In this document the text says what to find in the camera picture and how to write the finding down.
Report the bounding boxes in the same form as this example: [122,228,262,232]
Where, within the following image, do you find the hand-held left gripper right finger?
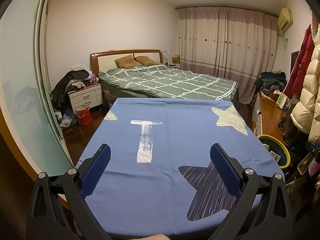
[210,143,293,240]

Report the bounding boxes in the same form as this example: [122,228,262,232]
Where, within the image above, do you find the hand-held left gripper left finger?
[26,144,112,240]

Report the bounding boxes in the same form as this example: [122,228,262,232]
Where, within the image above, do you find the yellow rimmed blue trash bin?
[257,134,291,168]

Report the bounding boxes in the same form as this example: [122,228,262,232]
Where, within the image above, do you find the red bucket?
[75,105,92,126]

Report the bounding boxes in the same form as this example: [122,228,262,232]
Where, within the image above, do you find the plastic bags on floor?
[56,111,78,130]

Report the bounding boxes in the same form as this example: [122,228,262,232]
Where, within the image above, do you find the blue star tablecloth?
[75,97,285,239]

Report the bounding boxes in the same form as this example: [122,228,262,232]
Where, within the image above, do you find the wooden top desk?
[251,92,288,145]

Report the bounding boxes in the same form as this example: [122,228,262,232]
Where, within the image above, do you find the white nightstand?
[68,82,103,112]

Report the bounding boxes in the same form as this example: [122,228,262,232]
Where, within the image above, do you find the green box on desk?
[276,92,288,107]

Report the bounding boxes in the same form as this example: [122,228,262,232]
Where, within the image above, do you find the dark clothes pile on nightstand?
[51,69,100,110]

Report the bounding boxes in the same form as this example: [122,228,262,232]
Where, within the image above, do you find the clothes pile on desk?
[254,71,287,95]

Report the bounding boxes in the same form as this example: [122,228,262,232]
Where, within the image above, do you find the cream puffer jacket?
[290,21,320,143]

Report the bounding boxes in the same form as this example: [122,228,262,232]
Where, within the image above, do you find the green checked bedspread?
[98,64,239,99]

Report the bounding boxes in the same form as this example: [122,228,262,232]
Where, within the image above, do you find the frosted glass sliding door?
[0,0,75,180]

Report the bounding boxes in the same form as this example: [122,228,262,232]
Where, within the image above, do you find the wooden bed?
[90,49,239,103]

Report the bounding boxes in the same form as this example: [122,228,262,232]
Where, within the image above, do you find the brown pillow with face print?
[114,54,137,68]

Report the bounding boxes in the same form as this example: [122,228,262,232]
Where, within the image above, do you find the pink beige curtain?
[177,6,279,105]

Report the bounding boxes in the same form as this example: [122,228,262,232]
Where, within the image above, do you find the plain brown pillow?
[135,56,160,66]

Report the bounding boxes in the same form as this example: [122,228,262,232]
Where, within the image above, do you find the red coat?
[284,25,315,99]

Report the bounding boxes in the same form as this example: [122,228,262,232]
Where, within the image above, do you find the black monitor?
[290,51,300,80]

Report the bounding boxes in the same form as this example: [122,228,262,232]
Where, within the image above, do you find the white table lamp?
[161,50,172,65]

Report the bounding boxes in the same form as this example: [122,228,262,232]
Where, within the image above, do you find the beige air conditioner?
[277,8,293,37]

